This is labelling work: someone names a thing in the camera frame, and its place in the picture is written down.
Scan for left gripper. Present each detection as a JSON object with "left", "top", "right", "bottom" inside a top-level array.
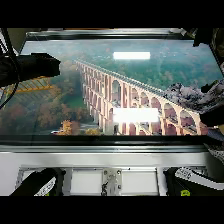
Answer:
[{"left": 31, "top": 52, "right": 62, "bottom": 79}]

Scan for silver frame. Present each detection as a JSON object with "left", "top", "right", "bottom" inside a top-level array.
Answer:
[{"left": 0, "top": 28, "right": 224, "bottom": 197}]

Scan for white blue-printed shirt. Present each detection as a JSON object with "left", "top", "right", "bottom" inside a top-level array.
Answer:
[{"left": 162, "top": 78, "right": 224, "bottom": 164}]

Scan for black cable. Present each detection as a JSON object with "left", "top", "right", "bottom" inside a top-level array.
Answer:
[{"left": 0, "top": 28, "right": 19, "bottom": 111}]

